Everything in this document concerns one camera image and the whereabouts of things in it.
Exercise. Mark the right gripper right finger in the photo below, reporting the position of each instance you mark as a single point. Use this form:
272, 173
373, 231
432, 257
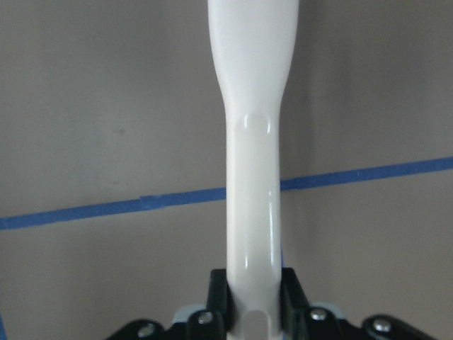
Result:
303, 320

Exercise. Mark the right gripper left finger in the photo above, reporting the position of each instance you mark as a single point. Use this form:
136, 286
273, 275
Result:
210, 322

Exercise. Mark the beige hand brush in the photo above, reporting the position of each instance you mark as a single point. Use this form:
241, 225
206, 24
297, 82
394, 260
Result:
252, 46

